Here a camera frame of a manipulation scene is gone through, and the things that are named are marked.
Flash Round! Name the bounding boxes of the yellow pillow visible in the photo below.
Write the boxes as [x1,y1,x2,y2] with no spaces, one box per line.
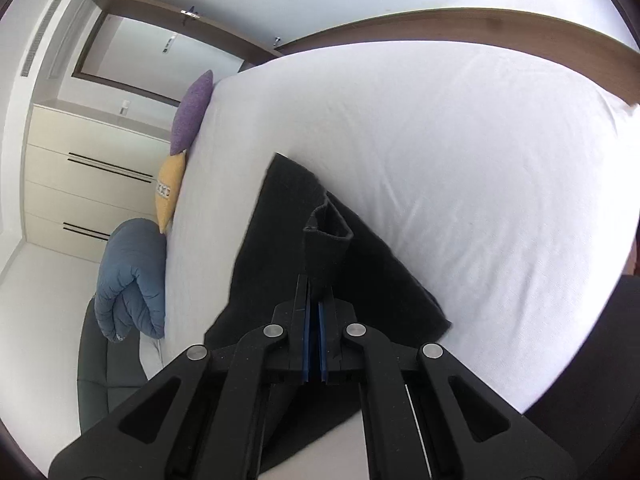
[154,152,188,235]

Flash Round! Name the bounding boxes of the ceiling air vent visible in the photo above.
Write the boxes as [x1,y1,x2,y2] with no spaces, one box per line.
[20,0,70,79]

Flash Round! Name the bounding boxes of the wooden headboard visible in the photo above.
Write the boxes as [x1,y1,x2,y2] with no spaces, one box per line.
[275,7,640,106]

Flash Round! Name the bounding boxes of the white bed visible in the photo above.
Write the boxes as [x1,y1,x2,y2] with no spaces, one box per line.
[137,40,638,463]

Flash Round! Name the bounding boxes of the black pants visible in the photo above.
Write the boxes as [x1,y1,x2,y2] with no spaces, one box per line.
[202,152,453,475]

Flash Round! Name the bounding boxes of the cream drawer cabinet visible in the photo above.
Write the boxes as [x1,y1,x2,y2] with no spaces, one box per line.
[22,102,173,263]

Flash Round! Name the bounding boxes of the dark grey chair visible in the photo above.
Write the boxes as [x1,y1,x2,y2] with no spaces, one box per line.
[76,296,151,438]

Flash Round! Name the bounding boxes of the blue puffer jacket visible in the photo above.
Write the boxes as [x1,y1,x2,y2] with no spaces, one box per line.
[94,218,167,345]

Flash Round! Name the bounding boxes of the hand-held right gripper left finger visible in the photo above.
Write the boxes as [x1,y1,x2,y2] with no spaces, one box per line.
[48,274,313,480]

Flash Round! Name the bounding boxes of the wooden framed mirror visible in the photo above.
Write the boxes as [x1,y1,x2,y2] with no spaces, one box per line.
[71,0,285,107]

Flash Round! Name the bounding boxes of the purple pillow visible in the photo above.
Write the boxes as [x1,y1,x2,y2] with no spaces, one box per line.
[169,70,215,157]

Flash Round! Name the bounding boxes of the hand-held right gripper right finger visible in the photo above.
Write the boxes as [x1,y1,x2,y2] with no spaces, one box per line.
[316,286,592,480]

